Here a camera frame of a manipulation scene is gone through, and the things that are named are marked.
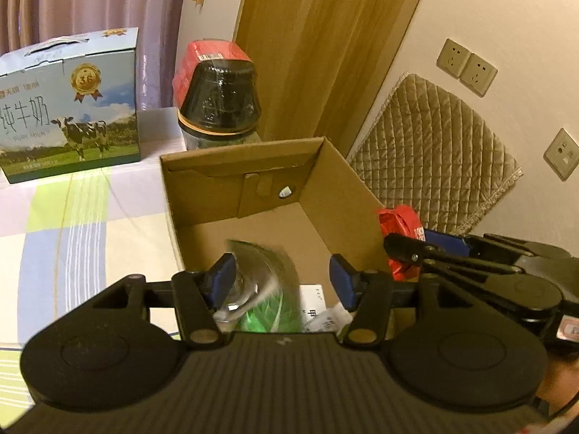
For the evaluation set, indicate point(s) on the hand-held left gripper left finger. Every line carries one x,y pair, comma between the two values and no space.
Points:
224,275

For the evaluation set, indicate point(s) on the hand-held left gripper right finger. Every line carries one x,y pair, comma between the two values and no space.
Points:
340,279

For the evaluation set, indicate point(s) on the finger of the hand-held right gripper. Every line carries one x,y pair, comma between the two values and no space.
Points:
402,246
445,242

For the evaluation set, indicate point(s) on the small red packet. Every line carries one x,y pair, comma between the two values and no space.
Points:
400,221

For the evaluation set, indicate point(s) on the white barcode medicine box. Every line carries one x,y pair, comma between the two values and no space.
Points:
312,298

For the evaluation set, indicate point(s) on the green leaf foil pouch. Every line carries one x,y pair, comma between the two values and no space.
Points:
271,307

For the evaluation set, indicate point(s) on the brown cardboard box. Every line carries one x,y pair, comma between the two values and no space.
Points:
271,208

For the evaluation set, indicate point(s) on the quilted chair cover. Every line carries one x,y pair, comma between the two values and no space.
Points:
443,144

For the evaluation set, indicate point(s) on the wrapped black bowl red pack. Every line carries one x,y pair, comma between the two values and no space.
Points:
221,95

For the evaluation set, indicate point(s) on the blue cow milk carton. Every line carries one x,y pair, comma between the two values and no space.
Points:
90,99

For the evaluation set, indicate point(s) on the wooden door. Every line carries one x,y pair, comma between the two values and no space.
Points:
316,31

